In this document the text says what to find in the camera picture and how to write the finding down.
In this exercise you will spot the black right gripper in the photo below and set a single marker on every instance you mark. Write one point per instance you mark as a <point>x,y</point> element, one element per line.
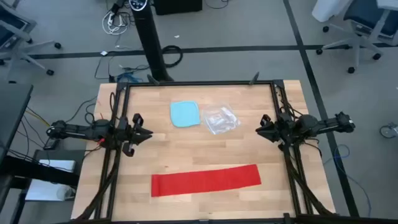
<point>283,130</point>

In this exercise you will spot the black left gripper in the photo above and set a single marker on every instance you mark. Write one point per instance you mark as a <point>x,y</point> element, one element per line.
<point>128,133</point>

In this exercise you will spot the clear plastic zip bag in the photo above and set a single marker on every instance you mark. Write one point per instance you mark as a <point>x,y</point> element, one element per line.
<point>222,119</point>

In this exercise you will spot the red elastic bandage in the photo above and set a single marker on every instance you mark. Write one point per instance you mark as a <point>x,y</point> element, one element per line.
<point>205,180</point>

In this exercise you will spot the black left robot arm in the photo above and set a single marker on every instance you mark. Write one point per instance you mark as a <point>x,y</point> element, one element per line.
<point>77,130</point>

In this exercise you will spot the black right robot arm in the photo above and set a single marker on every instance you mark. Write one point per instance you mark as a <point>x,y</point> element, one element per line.
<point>323,126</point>

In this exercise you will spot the light blue container lid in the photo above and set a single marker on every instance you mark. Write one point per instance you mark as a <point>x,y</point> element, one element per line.
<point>185,113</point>

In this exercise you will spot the dark grey flat box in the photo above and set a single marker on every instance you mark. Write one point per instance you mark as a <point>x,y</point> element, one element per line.
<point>62,154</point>

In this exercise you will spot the white box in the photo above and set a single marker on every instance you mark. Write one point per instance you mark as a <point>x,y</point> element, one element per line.
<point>57,165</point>

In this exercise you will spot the black power adapter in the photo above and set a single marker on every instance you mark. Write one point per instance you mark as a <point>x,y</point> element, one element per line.
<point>51,144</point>

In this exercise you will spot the clear glass jar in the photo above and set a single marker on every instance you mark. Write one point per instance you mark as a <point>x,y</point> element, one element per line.
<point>66,193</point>

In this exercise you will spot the black tower fan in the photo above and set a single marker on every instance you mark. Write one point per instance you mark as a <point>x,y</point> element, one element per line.
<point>149,37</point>

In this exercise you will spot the grey caster wheel base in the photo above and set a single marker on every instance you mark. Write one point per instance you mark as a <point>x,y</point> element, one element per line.
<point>388,132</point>

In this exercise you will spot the blue seat office chair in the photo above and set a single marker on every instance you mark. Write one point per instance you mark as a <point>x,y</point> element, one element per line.
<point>356,40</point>

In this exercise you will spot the black box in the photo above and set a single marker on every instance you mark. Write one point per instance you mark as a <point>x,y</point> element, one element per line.
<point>177,6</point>

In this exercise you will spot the black desk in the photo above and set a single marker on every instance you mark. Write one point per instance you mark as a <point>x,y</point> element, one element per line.
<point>12,105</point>

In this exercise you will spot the white waste bin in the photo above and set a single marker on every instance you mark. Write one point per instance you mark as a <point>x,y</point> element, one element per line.
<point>326,9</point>

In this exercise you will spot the grey office chair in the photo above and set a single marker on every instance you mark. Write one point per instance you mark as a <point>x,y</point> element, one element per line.
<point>21,53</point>

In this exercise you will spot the black aluminium table frame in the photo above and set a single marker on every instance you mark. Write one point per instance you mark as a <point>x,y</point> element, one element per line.
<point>202,83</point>

